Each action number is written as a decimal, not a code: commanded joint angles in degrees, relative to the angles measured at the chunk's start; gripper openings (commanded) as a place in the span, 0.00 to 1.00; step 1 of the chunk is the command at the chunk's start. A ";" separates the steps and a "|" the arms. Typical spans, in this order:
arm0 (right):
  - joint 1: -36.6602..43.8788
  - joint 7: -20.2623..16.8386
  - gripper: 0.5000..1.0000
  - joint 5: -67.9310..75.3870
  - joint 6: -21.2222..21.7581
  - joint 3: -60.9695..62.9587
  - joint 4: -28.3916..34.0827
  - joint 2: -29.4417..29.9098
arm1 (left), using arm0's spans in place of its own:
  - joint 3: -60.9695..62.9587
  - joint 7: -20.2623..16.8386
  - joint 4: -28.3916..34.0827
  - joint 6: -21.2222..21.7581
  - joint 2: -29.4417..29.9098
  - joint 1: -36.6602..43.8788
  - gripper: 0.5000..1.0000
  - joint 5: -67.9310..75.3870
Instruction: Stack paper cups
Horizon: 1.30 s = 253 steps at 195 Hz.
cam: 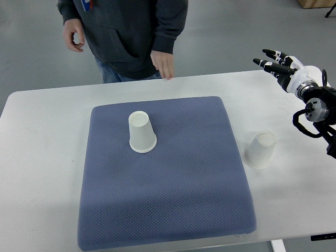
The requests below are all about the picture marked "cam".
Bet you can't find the wooden box corner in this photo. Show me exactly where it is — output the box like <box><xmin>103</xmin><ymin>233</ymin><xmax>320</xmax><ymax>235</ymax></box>
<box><xmin>297</xmin><ymin>0</ymin><xmax>335</xmax><ymax>9</ymax></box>

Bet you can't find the black upper robot finger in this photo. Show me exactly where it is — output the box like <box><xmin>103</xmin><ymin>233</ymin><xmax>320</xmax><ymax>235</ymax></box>
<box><xmin>262</xmin><ymin>49</ymin><xmax>293</xmax><ymax>65</ymax></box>

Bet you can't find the white table leg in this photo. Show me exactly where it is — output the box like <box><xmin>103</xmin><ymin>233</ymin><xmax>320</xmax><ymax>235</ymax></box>
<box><xmin>270</xmin><ymin>239</ymin><xmax>286</xmax><ymax>252</ymax></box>

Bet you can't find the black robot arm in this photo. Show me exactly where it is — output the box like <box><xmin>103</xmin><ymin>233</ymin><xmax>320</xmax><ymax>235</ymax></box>
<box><xmin>253</xmin><ymin>49</ymin><xmax>335</xmax><ymax>158</ymax></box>

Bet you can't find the person's right hand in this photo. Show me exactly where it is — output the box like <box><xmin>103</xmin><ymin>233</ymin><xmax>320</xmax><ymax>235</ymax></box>
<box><xmin>62</xmin><ymin>19</ymin><xmax>85</xmax><ymax>53</ymax></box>

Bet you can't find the white paper cup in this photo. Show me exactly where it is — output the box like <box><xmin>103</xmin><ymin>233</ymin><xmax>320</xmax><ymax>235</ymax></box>
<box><xmin>129</xmin><ymin>111</ymin><xmax>157</xmax><ymax>153</ymax></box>
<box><xmin>243</xmin><ymin>131</ymin><xmax>277</xmax><ymax>170</ymax></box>

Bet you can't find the black lower robot finger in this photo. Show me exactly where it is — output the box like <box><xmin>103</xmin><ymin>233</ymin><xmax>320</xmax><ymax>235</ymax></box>
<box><xmin>253</xmin><ymin>58</ymin><xmax>296</xmax><ymax>76</ymax></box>

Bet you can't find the black table control panel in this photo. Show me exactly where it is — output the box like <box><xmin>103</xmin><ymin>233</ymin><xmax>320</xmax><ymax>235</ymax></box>
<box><xmin>310</xmin><ymin>233</ymin><xmax>336</xmax><ymax>242</ymax></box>

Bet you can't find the blue quilted cushion mat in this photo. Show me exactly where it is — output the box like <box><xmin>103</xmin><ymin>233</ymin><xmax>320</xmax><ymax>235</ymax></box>
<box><xmin>78</xmin><ymin>96</ymin><xmax>256</xmax><ymax>251</ymax></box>

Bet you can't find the black tripod leg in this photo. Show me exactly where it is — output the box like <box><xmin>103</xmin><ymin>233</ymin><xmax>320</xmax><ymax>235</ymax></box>
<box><xmin>325</xmin><ymin>5</ymin><xmax>335</xmax><ymax>18</ymax></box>

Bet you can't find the white paper cup on mat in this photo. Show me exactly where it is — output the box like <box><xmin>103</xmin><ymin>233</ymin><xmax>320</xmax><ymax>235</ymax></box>
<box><xmin>129</xmin><ymin>111</ymin><xmax>157</xmax><ymax>153</ymax></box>

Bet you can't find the person in grey hoodie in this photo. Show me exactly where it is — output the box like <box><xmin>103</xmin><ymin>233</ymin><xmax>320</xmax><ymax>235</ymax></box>
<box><xmin>57</xmin><ymin>1</ymin><xmax>188</xmax><ymax>83</ymax></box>

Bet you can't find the person's left hand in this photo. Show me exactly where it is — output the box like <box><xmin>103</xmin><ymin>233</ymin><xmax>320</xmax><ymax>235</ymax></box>
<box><xmin>150</xmin><ymin>50</ymin><xmax>174</xmax><ymax>80</ymax></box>

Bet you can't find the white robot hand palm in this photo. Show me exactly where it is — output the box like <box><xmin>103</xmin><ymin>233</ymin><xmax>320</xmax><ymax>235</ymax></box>
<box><xmin>275</xmin><ymin>56</ymin><xmax>318</xmax><ymax>93</ymax></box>

